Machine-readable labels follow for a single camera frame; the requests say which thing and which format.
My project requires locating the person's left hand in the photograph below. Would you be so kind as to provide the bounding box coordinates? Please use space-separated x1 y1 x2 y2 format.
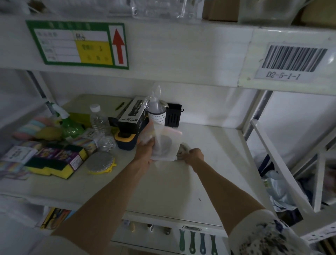
134 137 156 169

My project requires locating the person's right hand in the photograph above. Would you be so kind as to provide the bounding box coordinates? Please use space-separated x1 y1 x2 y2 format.
181 148 205 166

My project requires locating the clear bag with grey disc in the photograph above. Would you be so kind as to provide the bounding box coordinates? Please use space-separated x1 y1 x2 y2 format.
139 121 183 162

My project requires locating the person's left forearm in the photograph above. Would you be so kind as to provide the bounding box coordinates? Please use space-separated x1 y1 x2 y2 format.
51 159 151 255

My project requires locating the person's right forearm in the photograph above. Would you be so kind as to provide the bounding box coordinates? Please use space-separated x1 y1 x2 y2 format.
190 157 266 236

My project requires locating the grey crumpled cloth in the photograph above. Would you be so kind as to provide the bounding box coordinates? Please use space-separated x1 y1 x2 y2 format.
176 143 191 160

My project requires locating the navy and yellow container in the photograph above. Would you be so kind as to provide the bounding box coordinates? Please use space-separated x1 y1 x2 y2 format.
114 129 138 151

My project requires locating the white dotted cup in bag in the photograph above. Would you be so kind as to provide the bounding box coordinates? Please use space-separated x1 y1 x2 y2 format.
144 85 170 127

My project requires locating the black spray bottle box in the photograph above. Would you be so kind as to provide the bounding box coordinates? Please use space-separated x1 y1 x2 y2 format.
108 96 149 135

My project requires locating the black slotted holder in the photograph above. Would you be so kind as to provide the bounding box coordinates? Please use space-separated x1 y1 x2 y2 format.
165 103 183 128

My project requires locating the clear plastic water bottle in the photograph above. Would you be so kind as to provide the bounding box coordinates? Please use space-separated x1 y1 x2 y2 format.
89 104 116 152

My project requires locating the round steel scouring pad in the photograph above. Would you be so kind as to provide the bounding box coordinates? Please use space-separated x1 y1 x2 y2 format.
85 151 117 175

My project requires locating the rainbow striped sponge packet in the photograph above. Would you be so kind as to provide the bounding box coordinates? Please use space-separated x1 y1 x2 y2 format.
69 129 100 156

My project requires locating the green spray bottle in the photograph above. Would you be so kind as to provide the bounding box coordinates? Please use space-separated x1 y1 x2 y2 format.
49 103 85 139

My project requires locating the white metal shelf rack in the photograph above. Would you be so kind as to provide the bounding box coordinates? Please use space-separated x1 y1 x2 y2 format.
0 13 336 255

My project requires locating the yellow green sponge pack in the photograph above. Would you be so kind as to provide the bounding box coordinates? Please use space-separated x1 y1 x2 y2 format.
24 144 88 180

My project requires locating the blue and white bags heap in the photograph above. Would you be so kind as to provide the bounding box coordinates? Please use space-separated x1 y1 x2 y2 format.
254 154 314 220

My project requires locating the yellow sponge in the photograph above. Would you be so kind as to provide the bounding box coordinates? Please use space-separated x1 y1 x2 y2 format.
35 126 63 141

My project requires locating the white neighbouring shelf rack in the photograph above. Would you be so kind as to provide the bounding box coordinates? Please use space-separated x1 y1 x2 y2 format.
243 90 336 255

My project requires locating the floral patterned sleeve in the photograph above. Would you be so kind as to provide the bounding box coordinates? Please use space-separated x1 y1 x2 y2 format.
228 209 317 255

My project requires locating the yellow colourful packet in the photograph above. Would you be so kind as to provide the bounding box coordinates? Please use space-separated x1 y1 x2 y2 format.
39 207 76 230

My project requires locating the pastel striped sponge pack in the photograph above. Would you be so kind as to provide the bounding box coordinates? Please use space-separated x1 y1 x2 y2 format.
12 116 54 141

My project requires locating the green bordered shelf label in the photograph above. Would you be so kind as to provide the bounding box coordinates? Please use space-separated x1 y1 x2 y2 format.
26 20 129 70

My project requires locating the clear plastic packaging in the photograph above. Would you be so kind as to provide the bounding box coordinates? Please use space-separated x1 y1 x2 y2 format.
131 0 202 21

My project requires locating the colourful cloth packet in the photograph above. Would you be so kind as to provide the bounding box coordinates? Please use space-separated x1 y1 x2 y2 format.
0 140 42 181

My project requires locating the white barcode label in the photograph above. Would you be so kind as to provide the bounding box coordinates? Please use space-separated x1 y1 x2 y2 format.
255 43 330 82

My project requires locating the brown cardboard box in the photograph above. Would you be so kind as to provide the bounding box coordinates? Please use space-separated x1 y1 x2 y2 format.
203 0 240 22

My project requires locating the clear glass bowl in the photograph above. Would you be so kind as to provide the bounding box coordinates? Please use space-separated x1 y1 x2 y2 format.
237 0 314 27

